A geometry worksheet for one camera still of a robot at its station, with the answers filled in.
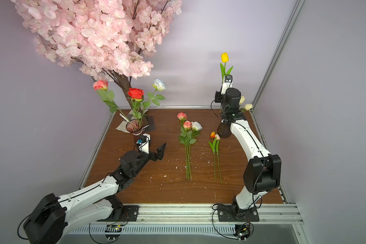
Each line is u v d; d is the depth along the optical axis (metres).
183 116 1.10
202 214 0.75
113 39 0.47
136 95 0.75
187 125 1.03
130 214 0.73
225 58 0.71
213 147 0.96
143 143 0.66
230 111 0.62
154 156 0.69
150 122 1.13
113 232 0.72
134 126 0.89
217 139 1.00
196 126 1.03
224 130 1.01
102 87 0.76
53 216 0.40
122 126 1.10
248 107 0.81
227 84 0.67
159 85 0.76
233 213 0.72
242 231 0.70
